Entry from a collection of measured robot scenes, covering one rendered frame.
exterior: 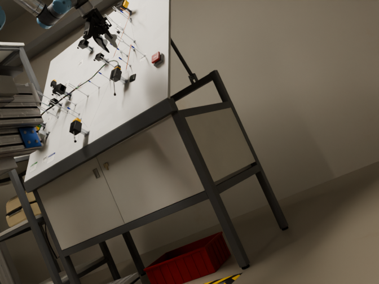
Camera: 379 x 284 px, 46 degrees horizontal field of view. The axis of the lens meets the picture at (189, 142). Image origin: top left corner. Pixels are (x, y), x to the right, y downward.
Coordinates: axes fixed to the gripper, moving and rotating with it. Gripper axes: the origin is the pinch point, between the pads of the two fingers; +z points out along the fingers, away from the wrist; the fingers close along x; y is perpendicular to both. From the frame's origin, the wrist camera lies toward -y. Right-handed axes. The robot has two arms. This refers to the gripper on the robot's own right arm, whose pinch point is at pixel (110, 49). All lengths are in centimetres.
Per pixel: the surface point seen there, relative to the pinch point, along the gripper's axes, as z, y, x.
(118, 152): 44, -24, 17
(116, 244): 179, 55, 202
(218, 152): 69, -9, -26
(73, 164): 39, -29, 46
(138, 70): 18.3, 9.4, 1.8
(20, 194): 43, -38, 96
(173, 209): 76, -39, -6
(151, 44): 12.1, 22.5, -5.3
